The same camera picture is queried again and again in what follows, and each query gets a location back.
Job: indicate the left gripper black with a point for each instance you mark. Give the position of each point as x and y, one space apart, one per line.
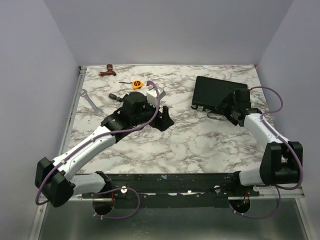
163 123

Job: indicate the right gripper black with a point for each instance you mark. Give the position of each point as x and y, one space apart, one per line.
229 99

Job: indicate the yellow tape measure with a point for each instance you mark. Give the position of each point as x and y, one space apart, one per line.
137 84

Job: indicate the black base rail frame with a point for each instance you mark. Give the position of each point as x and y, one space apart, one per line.
191 164

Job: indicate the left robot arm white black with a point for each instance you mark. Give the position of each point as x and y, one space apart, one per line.
56 179

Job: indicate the silver wrench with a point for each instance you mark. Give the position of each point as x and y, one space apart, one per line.
97 111

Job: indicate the black socket T tool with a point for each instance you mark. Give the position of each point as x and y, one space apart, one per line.
117 98

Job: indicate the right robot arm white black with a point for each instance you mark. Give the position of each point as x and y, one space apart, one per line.
282 161

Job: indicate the black poker chip case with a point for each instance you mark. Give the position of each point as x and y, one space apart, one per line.
209 92

